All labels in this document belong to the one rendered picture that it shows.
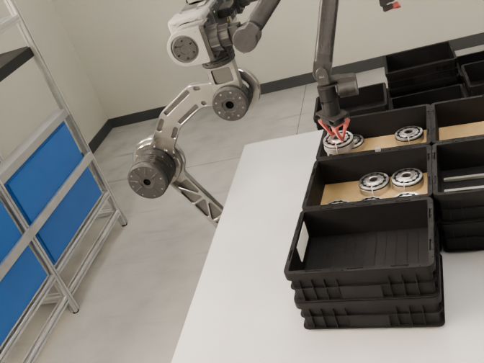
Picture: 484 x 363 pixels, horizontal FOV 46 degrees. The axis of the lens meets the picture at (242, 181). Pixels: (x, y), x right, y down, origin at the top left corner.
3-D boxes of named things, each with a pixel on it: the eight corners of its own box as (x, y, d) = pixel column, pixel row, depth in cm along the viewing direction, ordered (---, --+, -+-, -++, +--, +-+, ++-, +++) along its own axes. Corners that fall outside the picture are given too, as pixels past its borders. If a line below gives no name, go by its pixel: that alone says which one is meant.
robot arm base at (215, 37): (216, 52, 190) (204, 18, 184) (238, 46, 187) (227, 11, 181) (210, 62, 183) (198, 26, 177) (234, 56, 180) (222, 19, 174)
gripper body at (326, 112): (330, 109, 194) (326, 90, 190) (350, 117, 186) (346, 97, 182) (316, 117, 192) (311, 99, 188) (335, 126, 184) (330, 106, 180)
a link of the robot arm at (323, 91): (316, 80, 185) (315, 88, 180) (337, 75, 183) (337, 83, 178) (320, 98, 189) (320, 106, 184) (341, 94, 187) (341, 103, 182)
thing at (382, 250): (294, 305, 161) (283, 276, 156) (310, 239, 185) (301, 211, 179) (440, 299, 146) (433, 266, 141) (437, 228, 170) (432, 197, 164)
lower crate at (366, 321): (303, 333, 167) (292, 303, 161) (317, 264, 190) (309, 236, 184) (446, 330, 152) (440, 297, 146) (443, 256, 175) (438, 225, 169)
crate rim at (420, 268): (284, 281, 157) (281, 274, 155) (302, 215, 180) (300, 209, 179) (436, 272, 142) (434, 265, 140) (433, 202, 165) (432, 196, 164)
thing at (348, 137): (321, 149, 191) (321, 148, 191) (325, 133, 199) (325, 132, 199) (351, 145, 188) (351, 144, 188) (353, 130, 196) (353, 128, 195)
